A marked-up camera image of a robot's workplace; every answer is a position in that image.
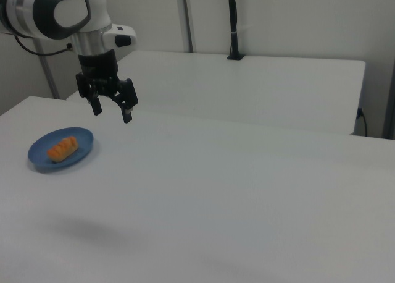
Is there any black camera stand pole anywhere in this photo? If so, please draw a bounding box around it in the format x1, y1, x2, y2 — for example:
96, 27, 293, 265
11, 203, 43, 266
226, 0, 246, 62

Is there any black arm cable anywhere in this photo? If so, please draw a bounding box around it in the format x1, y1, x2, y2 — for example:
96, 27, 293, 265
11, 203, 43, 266
13, 35, 74, 56

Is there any orange bread roll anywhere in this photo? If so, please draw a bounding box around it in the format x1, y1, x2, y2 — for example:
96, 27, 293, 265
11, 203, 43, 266
46, 135, 80, 164

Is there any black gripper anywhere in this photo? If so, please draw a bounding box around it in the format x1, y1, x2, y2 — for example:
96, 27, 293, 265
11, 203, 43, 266
75, 49, 139, 124

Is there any wide aluminium frame post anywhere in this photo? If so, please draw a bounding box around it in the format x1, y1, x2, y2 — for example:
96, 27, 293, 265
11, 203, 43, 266
175, 0, 198, 53

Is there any thin aluminium frame post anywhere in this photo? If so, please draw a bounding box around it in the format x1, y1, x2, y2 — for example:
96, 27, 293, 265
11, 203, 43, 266
36, 38, 61, 100

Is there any blue round plate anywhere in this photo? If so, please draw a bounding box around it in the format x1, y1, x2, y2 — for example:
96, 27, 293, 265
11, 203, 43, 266
27, 127, 94, 174

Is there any black cable by table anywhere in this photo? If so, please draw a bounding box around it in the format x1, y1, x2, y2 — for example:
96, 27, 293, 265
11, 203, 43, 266
357, 108, 368, 137

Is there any white side table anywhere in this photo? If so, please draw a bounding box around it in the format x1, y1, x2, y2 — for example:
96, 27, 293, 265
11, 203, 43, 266
65, 49, 367, 136

